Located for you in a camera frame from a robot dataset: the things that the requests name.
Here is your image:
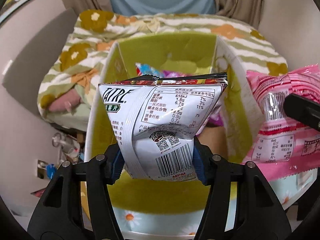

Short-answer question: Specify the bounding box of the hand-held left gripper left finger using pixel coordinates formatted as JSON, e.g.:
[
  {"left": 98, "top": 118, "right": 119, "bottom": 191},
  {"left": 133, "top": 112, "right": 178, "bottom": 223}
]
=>
[{"left": 27, "top": 144, "right": 125, "bottom": 240}]

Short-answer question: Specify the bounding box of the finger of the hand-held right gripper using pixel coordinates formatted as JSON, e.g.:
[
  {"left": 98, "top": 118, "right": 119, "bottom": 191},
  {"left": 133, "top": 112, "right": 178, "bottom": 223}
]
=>
[{"left": 283, "top": 93, "right": 320, "bottom": 132}]

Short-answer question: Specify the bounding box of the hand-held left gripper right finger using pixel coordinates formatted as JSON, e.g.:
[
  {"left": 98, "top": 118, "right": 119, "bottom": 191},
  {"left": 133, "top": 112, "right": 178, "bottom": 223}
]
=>
[{"left": 192, "top": 135, "right": 293, "bottom": 240}]

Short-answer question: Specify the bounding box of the pink striped snack packet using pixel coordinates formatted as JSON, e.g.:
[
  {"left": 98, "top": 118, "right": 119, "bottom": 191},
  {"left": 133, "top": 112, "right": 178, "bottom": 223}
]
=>
[{"left": 241, "top": 65, "right": 320, "bottom": 183}]

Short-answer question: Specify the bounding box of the white potato chip bag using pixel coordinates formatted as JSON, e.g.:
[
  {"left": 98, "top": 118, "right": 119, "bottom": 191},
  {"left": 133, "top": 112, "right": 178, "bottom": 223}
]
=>
[{"left": 97, "top": 72, "right": 228, "bottom": 182}]

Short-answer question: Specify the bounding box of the green cardboard box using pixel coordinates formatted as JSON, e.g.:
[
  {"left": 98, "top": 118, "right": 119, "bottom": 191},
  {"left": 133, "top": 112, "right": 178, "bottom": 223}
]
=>
[{"left": 84, "top": 34, "right": 267, "bottom": 213}]

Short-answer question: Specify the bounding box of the pile of floor clutter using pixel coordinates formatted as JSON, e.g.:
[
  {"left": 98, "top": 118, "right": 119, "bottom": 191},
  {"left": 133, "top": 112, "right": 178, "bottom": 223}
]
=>
[{"left": 36, "top": 130, "right": 87, "bottom": 179}]

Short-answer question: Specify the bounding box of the light blue daisy pillow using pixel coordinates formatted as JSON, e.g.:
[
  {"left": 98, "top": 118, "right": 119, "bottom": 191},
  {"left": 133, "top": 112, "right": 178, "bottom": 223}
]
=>
[{"left": 82, "top": 169, "right": 319, "bottom": 240}]

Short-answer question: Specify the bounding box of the pink cloth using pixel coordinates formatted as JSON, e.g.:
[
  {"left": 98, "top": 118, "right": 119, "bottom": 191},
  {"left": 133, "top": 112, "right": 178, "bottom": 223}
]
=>
[{"left": 49, "top": 90, "right": 85, "bottom": 113}]

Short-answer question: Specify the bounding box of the red and blue snack packet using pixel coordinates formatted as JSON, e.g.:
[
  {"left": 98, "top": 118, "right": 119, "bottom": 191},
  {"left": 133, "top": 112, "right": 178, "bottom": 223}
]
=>
[{"left": 135, "top": 62, "right": 163, "bottom": 78}]

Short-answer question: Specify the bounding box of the floral striped blanket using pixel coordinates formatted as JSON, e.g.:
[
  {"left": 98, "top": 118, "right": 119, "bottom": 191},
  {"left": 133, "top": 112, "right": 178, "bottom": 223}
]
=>
[{"left": 36, "top": 9, "right": 289, "bottom": 130}]

